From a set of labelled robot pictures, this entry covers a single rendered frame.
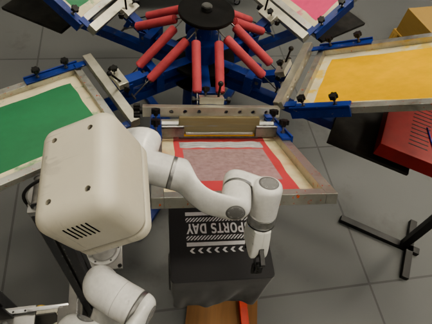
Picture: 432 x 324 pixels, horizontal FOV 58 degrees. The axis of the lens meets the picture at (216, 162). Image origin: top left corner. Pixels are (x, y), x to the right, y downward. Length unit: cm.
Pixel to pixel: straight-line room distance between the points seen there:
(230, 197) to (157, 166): 19
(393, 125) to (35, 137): 185
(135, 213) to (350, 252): 251
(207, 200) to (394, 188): 276
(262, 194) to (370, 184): 255
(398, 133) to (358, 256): 115
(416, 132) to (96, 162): 191
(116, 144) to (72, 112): 154
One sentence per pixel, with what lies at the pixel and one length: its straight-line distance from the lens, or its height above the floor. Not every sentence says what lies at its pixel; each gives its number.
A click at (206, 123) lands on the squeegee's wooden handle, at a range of 170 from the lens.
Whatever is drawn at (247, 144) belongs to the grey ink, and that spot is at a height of 125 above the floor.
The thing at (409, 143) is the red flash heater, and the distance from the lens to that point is 224.
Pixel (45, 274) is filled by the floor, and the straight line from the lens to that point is 281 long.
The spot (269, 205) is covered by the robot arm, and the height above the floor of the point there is 174.
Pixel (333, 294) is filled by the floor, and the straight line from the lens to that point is 289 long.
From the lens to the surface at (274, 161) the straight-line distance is 155.
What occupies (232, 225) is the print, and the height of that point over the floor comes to 95.
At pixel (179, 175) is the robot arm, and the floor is 178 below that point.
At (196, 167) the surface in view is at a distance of 144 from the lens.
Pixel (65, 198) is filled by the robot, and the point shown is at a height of 201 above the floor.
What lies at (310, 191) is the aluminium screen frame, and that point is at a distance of 126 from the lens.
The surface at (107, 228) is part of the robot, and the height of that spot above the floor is 197.
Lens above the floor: 255
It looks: 54 degrees down
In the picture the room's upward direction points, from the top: 11 degrees clockwise
